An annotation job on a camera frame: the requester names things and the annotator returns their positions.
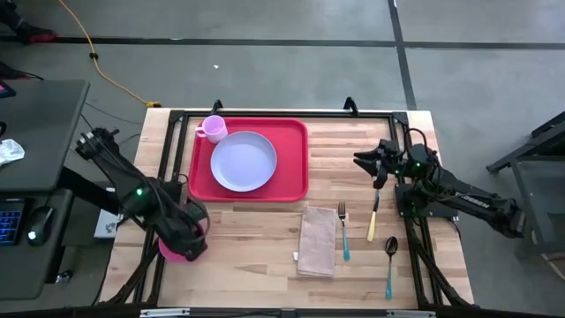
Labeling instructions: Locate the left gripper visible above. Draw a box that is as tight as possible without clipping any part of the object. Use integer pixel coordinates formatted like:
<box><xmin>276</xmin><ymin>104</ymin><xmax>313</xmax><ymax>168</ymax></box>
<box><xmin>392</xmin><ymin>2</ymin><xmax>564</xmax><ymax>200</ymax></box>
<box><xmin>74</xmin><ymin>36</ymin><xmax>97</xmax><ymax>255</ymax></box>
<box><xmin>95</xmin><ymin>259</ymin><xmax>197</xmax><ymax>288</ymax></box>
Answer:
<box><xmin>152</xmin><ymin>198</ymin><xmax>211</xmax><ymax>249</ymax></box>

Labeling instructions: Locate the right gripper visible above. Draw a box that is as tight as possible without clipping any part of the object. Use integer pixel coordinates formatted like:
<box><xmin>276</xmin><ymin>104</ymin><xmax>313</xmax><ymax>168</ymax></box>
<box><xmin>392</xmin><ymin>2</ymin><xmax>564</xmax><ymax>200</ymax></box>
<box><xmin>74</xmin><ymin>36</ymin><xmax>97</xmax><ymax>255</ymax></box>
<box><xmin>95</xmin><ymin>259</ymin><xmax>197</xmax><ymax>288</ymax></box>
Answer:
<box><xmin>352</xmin><ymin>140</ymin><xmax>410</xmax><ymax>191</ymax></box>

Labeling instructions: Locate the magenta plastic bowl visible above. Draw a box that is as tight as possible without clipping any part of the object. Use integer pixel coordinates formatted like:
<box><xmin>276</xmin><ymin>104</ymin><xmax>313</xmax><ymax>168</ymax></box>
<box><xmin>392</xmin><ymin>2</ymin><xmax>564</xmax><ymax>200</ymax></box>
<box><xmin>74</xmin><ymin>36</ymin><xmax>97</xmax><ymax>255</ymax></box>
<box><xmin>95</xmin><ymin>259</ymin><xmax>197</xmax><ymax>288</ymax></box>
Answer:
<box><xmin>157</xmin><ymin>218</ymin><xmax>211</xmax><ymax>265</ymax></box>

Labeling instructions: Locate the knife with yellow handle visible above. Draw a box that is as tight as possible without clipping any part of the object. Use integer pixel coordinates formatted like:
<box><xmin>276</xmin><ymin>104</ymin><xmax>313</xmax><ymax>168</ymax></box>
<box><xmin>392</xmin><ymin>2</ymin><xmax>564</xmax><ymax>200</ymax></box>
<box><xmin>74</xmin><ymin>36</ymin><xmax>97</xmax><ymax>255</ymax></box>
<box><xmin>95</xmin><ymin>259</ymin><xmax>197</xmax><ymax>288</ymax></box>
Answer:
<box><xmin>366</xmin><ymin>188</ymin><xmax>380</xmax><ymax>243</ymax></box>

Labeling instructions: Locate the fork with teal handle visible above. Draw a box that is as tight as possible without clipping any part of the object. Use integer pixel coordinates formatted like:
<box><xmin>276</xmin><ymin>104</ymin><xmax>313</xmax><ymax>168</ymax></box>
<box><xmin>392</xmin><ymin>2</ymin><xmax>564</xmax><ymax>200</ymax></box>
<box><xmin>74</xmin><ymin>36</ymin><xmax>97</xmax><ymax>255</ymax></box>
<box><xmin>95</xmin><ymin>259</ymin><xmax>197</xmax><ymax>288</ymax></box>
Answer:
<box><xmin>337</xmin><ymin>201</ymin><xmax>352</xmax><ymax>262</ymax></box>

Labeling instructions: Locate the spoon with teal handle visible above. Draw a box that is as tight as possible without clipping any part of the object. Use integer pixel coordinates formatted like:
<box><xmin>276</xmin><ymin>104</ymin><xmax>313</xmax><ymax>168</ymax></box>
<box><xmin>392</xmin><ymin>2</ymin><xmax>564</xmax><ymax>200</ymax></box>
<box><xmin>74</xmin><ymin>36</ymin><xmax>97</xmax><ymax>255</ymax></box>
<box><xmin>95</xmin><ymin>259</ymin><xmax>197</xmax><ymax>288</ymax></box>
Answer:
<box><xmin>384</xmin><ymin>236</ymin><xmax>400</xmax><ymax>301</ymax></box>

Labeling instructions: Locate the lavender plastic plate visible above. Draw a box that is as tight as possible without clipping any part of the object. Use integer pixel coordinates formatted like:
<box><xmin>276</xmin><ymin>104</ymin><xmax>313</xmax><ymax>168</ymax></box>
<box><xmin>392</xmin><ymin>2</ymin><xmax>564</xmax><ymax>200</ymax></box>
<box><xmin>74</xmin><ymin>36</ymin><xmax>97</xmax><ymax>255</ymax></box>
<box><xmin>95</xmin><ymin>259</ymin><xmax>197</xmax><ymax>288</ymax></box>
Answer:
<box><xmin>209</xmin><ymin>130</ymin><xmax>278</xmax><ymax>193</ymax></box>

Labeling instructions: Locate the beige cloth napkin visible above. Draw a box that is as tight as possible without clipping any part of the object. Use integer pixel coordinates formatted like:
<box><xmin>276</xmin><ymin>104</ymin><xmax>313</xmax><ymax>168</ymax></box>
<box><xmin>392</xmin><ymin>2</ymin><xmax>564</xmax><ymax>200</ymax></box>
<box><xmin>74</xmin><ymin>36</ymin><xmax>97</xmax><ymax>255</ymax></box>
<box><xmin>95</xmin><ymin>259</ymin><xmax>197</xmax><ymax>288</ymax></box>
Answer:
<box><xmin>292</xmin><ymin>206</ymin><xmax>339</xmax><ymax>278</ymax></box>

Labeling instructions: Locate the pink plastic mug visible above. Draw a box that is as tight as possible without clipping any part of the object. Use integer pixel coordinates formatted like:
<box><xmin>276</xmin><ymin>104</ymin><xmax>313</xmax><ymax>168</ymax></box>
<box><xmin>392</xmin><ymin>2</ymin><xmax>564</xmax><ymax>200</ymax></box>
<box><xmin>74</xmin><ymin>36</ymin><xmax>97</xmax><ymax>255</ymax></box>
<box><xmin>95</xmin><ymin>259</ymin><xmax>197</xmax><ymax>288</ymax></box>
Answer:
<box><xmin>195</xmin><ymin>114</ymin><xmax>230</xmax><ymax>145</ymax></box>

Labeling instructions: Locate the red plastic tray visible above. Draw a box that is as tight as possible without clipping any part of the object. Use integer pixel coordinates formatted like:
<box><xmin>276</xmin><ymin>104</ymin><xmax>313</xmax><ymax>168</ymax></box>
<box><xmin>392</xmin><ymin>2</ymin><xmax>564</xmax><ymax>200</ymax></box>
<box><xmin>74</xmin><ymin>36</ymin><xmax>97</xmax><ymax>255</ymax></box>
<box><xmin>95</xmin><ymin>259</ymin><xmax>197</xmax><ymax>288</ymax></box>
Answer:
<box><xmin>187</xmin><ymin>117</ymin><xmax>310</xmax><ymax>203</ymax></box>

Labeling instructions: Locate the white printed box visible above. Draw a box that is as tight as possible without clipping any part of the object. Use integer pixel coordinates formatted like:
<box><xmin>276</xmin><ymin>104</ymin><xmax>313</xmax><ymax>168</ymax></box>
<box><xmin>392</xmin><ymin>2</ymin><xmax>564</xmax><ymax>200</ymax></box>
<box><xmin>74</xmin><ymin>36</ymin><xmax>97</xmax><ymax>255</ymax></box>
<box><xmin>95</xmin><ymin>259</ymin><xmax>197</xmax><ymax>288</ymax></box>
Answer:
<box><xmin>94</xmin><ymin>208</ymin><xmax>124</xmax><ymax>240</ymax></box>

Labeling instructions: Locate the black computer mouse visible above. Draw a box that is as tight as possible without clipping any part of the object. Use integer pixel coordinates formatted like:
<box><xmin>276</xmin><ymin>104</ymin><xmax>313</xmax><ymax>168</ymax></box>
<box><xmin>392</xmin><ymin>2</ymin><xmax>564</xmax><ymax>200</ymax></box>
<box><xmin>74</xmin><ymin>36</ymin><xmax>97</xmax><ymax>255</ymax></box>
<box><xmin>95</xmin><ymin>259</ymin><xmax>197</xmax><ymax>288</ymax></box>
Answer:
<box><xmin>26</xmin><ymin>206</ymin><xmax>56</xmax><ymax>247</ymax></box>

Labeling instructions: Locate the backlit computer keyboard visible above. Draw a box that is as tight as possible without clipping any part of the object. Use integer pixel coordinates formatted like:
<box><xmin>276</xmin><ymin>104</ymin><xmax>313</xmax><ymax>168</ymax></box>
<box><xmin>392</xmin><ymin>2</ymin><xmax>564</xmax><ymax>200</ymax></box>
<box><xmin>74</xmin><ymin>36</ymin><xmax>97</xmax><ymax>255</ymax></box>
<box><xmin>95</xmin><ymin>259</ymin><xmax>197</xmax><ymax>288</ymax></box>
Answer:
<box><xmin>0</xmin><ymin>201</ymin><xmax>26</xmax><ymax>246</ymax></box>

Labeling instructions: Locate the black desk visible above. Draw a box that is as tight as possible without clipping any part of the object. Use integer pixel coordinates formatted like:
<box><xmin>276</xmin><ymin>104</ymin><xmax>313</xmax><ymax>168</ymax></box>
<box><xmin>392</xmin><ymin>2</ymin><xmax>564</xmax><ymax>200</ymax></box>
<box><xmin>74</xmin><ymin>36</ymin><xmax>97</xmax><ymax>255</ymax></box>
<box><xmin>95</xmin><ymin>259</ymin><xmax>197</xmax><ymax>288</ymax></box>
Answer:
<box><xmin>0</xmin><ymin>79</ymin><xmax>92</xmax><ymax>301</ymax></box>

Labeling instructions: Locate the black metal stand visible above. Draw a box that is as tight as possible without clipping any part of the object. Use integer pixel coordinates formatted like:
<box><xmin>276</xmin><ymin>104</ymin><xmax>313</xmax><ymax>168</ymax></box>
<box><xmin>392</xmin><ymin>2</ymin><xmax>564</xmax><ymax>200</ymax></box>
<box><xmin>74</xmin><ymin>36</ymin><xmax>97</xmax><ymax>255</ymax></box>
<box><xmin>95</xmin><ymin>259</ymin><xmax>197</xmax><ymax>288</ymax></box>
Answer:
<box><xmin>485</xmin><ymin>110</ymin><xmax>565</xmax><ymax>260</ymax></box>

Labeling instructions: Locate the white crumpled tissue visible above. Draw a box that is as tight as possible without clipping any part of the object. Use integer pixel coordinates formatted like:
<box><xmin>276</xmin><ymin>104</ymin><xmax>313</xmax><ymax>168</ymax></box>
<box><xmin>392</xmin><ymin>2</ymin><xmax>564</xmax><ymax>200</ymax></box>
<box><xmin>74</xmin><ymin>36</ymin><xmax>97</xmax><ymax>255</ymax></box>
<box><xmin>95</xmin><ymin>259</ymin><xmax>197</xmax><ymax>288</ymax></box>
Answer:
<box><xmin>0</xmin><ymin>138</ymin><xmax>26</xmax><ymax>168</ymax></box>

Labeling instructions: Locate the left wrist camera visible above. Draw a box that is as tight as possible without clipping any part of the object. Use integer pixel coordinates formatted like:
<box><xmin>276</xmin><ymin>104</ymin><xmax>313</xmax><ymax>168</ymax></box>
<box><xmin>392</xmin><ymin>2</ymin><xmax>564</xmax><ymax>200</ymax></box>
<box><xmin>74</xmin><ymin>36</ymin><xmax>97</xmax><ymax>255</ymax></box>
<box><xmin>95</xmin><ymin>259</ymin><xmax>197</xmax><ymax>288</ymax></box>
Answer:
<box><xmin>181</xmin><ymin>240</ymin><xmax>209</xmax><ymax>263</ymax></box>

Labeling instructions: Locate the silver aluminium bracket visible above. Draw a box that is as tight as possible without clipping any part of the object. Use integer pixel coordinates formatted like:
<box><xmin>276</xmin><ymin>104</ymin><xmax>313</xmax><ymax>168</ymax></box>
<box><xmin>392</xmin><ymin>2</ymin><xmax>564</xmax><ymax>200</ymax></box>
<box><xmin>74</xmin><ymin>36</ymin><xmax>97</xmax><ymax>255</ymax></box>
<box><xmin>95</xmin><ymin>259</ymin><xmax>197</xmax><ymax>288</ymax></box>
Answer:
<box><xmin>139</xmin><ymin>307</ymin><xmax>192</xmax><ymax>318</ymax></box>
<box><xmin>386</xmin><ymin>309</ymin><xmax>438</xmax><ymax>318</ymax></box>

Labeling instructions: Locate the black aluminium table frame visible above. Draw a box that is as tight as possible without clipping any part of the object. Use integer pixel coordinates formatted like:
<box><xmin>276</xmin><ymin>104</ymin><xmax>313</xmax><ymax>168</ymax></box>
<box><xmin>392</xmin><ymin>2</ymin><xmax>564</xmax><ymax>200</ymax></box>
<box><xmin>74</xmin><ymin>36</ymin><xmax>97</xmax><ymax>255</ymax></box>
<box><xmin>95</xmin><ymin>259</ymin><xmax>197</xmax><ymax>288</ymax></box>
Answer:
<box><xmin>99</xmin><ymin>96</ymin><xmax>476</xmax><ymax>310</ymax></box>

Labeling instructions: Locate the yellow extension cable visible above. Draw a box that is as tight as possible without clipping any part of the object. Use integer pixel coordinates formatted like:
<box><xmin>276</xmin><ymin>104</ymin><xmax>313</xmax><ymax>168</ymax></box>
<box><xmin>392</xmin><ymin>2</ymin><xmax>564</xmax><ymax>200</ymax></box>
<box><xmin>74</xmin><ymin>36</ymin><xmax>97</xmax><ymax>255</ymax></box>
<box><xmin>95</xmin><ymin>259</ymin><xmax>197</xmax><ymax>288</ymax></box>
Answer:
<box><xmin>56</xmin><ymin>0</ymin><xmax>162</xmax><ymax>109</ymax></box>

